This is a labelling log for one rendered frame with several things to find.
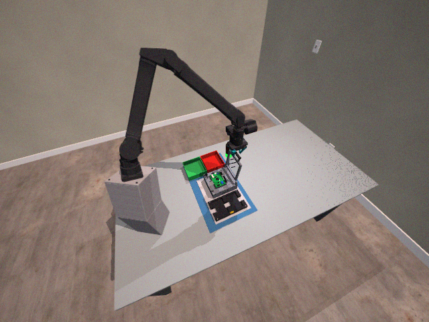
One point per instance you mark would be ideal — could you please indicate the red bin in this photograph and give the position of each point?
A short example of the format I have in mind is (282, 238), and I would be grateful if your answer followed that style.
(212, 161)

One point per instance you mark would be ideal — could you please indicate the green circuit board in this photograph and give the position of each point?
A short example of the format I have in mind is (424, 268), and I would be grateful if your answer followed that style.
(217, 179)

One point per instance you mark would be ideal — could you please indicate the green open-top bin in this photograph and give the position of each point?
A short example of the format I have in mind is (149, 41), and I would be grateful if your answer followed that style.
(194, 168)

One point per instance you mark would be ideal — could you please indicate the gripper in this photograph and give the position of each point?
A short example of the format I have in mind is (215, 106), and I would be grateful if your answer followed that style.
(237, 145)

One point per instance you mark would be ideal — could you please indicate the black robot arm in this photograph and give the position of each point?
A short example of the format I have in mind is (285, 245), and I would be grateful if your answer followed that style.
(130, 149)

